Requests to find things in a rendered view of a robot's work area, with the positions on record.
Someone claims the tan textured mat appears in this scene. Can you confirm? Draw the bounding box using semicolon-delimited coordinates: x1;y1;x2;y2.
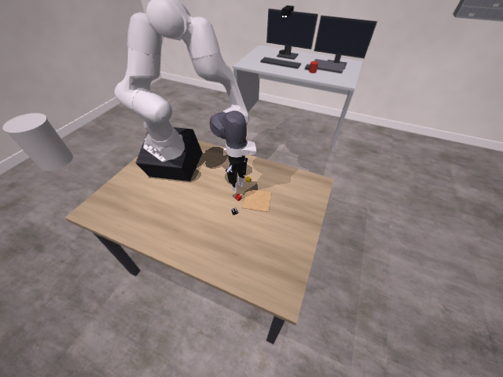
242;188;271;212

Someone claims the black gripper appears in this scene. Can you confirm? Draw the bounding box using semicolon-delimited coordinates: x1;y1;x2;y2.
226;155;248;192

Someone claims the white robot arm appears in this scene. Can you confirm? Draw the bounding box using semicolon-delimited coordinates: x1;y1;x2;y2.
115;0;256;162

